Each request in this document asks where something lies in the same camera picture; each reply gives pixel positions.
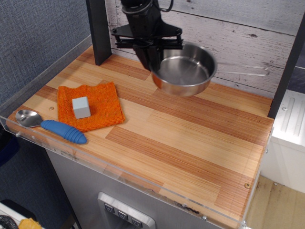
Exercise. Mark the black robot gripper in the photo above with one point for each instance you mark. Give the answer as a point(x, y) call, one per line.
point(146, 28)

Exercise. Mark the stainless steel pot with handle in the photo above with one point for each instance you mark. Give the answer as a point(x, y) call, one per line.
point(188, 71)

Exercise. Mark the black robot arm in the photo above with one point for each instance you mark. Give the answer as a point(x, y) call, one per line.
point(147, 34)

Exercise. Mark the orange microfiber cloth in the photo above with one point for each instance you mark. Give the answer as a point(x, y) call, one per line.
point(104, 105)

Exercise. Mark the grey wooden block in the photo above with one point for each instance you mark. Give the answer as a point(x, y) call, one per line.
point(81, 107)

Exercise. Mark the silver dispenser button panel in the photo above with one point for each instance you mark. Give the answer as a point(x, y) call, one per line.
point(121, 216)

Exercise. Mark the clear acrylic front guard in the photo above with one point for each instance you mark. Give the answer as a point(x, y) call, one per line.
point(182, 175)

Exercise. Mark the white cabinet at right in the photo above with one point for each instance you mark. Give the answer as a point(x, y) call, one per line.
point(284, 160)

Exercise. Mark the yellow object at corner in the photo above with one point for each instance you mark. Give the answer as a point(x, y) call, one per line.
point(29, 224)

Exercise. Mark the dark vertical post left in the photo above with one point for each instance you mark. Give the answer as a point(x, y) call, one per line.
point(99, 30)

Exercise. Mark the dark vertical post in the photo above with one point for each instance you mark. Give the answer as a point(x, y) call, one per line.
point(288, 70)
point(99, 30)

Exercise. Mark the dark vertical post right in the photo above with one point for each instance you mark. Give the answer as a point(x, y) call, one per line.
point(288, 70)

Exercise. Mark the metal spoon with blue handle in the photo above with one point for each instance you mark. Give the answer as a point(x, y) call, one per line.
point(29, 118)

